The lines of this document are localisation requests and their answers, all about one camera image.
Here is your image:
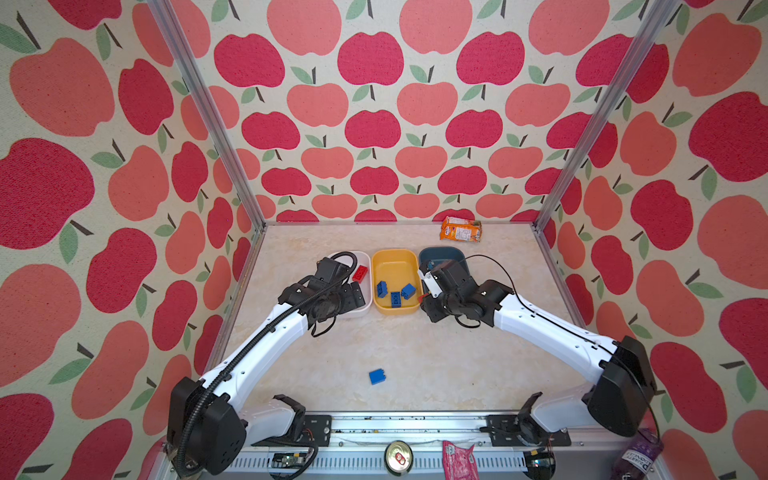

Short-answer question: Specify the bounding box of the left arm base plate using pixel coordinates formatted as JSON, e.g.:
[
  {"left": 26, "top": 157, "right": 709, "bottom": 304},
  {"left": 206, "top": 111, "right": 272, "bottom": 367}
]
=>
[{"left": 255, "top": 415, "right": 333, "bottom": 447}]

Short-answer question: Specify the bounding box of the yellow plastic container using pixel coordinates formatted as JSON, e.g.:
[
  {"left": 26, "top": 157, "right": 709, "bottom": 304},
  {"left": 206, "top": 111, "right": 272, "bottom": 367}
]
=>
[{"left": 371, "top": 249, "right": 423, "bottom": 315}]

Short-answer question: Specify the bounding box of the metal drink can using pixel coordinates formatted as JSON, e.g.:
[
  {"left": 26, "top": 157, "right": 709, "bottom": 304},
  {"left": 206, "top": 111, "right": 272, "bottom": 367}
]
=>
[{"left": 384, "top": 440, "right": 414, "bottom": 477}]

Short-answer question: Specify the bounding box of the black round object front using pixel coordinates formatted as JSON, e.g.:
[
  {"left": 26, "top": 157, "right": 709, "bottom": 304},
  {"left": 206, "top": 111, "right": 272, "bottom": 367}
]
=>
[{"left": 523, "top": 450, "right": 556, "bottom": 480}]

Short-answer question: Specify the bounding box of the aluminium frame post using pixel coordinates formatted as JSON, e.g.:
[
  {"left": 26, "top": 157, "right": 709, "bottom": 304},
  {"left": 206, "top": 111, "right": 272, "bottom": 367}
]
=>
[
  {"left": 532, "top": 0, "right": 682, "bottom": 234},
  {"left": 148, "top": 1, "right": 266, "bottom": 235}
]

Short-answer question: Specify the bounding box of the dark teal plastic container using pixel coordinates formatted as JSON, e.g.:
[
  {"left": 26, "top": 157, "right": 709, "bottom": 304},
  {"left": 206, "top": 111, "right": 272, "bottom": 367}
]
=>
[{"left": 418, "top": 246, "right": 466, "bottom": 279}]

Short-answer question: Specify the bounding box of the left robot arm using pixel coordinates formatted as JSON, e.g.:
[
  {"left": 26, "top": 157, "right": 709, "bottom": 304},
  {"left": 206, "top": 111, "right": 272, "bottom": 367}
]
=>
[{"left": 167, "top": 251, "right": 364, "bottom": 479}]

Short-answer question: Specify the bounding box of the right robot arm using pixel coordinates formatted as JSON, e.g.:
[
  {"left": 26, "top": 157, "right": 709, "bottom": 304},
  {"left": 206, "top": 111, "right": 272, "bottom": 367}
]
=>
[{"left": 419, "top": 260, "right": 657, "bottom": 446}]

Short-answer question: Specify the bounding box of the purple plastic bottle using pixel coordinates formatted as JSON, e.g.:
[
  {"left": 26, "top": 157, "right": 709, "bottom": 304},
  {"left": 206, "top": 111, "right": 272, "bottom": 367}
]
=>
[{"left": 609, "top": 428, "right": 664, "bottom": 480}]

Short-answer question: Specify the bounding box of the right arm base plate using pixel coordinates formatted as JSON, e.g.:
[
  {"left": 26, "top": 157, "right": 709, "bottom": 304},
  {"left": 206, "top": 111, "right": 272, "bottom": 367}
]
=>
[{"left": 479, "top": 415, "right": 572, "bottom": 447}]

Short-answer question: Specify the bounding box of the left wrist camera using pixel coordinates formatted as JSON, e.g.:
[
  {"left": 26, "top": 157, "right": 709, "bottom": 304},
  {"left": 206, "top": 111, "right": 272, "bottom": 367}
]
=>
[{"left": 313, "top": 257, "right": 348, "bottom": 288}]

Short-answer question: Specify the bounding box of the green circuit board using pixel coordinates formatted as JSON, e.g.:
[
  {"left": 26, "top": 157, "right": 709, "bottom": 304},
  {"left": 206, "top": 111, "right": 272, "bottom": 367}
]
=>
[{"left": 270, "top": 452, "right": 306, "bottom": 470}]

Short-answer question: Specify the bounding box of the right aluminium frame post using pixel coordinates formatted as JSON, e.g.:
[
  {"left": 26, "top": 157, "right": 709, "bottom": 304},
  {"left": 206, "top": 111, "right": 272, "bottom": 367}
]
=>
[{"left": 532, "top": 0, "right": 682, "bottom": 234}]

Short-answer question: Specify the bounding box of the left aluminium frame post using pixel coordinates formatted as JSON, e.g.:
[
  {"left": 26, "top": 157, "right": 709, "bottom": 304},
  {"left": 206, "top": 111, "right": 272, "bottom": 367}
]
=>
[{"left": 148, "top": 1, "right": 266, "bottom": 235}]

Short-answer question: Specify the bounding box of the front aluminium rail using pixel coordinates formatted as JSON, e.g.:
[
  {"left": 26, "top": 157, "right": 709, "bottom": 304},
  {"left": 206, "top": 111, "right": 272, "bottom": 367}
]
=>
[{"left": 218, "top": 411, "right": 632, "bottom": 479}]

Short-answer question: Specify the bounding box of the white plastic container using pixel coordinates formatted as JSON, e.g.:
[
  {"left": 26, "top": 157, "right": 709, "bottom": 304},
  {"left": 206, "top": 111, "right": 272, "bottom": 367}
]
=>
[{"left": 326, "top": 251, "right": 373, "bottom": 319}]

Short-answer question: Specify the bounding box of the orange snack packet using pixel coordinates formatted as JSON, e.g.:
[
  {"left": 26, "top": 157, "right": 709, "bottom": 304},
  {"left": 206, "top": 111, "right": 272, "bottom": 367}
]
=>
[{"left": 440, "top": 216, "right": 483, "bottom": 243}]

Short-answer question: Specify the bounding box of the pink snack wrapper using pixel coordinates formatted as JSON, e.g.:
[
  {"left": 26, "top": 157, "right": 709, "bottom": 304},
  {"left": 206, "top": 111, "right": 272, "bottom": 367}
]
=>
[{"left": 442, "top": 441, "right": 479, "bottom": 480}]

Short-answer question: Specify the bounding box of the small red lego brick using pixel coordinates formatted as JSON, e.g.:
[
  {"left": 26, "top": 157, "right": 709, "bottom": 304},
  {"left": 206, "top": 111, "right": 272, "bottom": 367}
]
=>
[{"left": 352, "top": 265, "right": 369, "bottom": 283}]

